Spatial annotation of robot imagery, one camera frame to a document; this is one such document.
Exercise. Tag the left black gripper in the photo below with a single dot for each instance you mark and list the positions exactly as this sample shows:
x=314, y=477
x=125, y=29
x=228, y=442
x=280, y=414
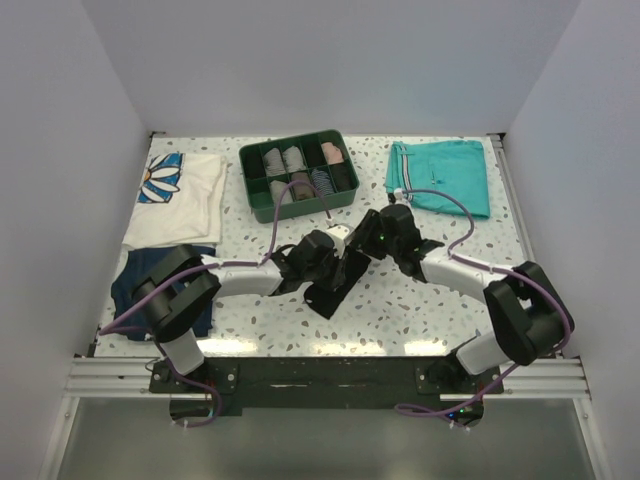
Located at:
x=337, y=274

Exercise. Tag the black rolled sock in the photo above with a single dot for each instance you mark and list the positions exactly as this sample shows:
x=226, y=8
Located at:
x=341, y=177

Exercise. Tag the pink rolled underwear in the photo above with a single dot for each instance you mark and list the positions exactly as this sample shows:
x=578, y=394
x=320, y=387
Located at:
x=333, y=155

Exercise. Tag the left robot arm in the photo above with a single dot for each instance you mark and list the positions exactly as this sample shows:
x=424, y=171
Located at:
x=174, y=294

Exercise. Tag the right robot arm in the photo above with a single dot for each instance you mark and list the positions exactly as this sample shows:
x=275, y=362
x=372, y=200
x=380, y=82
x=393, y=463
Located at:
x=528, y=318

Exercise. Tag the teal folded shorts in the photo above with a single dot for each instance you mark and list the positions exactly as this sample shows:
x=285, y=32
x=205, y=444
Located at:
x=456, y=168

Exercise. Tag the brown rolled sock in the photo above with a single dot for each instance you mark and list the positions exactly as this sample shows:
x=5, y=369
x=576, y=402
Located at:
x=303, y=186

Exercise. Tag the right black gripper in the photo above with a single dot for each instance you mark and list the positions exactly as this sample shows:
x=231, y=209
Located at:
x=363, y=236

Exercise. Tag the green divided organizer tray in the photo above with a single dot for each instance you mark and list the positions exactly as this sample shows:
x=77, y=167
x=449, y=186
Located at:
x=256, y=180

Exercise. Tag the striped rolled sock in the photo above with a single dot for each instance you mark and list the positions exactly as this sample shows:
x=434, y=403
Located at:
x=322, y=182

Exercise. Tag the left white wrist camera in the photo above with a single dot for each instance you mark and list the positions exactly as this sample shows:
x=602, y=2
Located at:
x=341, y=236

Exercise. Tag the beige grey rolled sock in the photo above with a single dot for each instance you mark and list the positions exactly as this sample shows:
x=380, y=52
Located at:
x=280, y=192

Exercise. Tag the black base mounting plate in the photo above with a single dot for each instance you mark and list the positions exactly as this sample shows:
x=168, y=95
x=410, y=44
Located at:
x=230, y=385

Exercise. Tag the black underwear beige waistband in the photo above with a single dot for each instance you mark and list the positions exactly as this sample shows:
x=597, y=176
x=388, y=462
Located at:
x=326, y=296

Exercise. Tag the light grey rolled sock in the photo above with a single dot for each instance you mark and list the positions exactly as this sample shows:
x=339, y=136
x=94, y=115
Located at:
x=293, y=159

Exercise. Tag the white daisy print shirt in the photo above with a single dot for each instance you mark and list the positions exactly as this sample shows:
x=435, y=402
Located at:
x=179, y=201

